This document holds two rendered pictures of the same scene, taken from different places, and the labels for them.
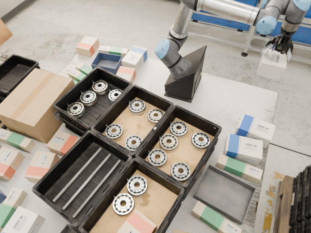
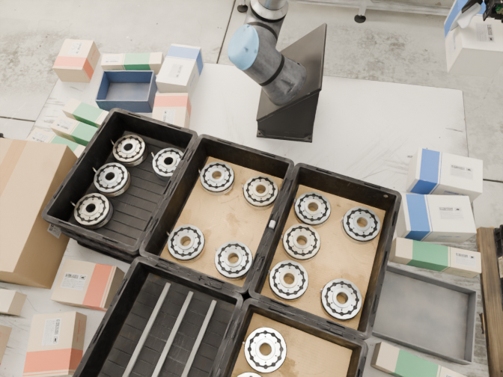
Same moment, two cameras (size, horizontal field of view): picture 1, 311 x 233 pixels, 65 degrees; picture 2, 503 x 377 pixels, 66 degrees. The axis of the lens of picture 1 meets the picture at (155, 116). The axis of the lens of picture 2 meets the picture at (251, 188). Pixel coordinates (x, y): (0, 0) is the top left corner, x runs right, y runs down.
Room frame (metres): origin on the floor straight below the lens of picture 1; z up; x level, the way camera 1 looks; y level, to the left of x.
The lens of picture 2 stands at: (0.36, 0.12, 1.87)
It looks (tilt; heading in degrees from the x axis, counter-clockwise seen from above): 63 degrees down; 349
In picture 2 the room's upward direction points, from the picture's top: 4 degrees counter-clockwise
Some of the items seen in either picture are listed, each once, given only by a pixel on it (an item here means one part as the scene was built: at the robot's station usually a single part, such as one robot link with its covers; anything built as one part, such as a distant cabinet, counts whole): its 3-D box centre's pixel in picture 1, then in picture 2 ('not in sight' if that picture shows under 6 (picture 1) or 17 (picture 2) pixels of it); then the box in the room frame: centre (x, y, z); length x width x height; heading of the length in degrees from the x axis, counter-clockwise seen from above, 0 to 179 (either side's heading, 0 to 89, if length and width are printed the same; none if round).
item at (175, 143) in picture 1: (168, 141); (302, 241); (0.67, -0.07, 0.86); 0.10 x 0.10 x 0.01
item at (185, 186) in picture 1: (179, 142); (328, 242); (0.63, -0.12, 0.92); 0.40 x 0.30 x 0.02; 144
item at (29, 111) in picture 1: (40, 104); (13, 211); (1.02, 0.75, 0.80); 0.40 x 0.30 x 0.20; 157
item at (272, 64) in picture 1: (273, 60); (474, 36); (1.03, -0.67, 1.10); 0.20 x 0.12 x 0.09; 155
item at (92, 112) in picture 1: (96, 100); (129, 182); (0.98, 0.37, 0.87); 0.40 x 0.30 x 0.11; 144
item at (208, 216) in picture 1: (215, 221); (421, 372); (0.28, -0.28, 0.73); 0.24 x 0.06 x 0.06; 52
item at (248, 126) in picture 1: (254, 130); (443, 176); (0.79, -0.60, 0.75); 0.20 x 0.12 x 0.09; 59
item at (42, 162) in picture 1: (42, 167); (56, 345); (0.61, 0.66, 0.74); 0.16 x 0.12 x 0.07; 169
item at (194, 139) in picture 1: (201, 139); (361, 223); (0.67, -0.24, 0.86); 0.10 x 0.10 x 0.01
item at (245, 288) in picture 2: (133, 117); (221, 206); (0.80, 0.12, 0.92); 0.40 x 0.30 x 0.02; 144
